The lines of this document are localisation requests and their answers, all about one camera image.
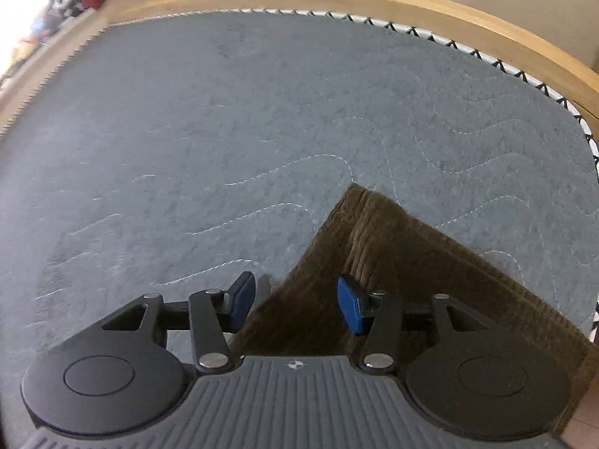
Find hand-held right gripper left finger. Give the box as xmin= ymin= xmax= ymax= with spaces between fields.
xmin=102 ymin=272 xmax=257 ymax=375

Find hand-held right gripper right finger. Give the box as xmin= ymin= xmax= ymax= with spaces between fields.
xmin=337 ymin=275 xmax=487 ymax=375

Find brown corduroy pants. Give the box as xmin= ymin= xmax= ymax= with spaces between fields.
xmin=231 ymin=183 xmax=594 ymax=431

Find grey quilted mat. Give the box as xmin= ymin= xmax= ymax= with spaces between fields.
xmin=0 ymin=8 xmax=599 ymax=449

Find black and white plush toy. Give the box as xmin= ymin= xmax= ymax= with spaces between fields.
xmin=49 ymin=0 xmax=88 ymax=18

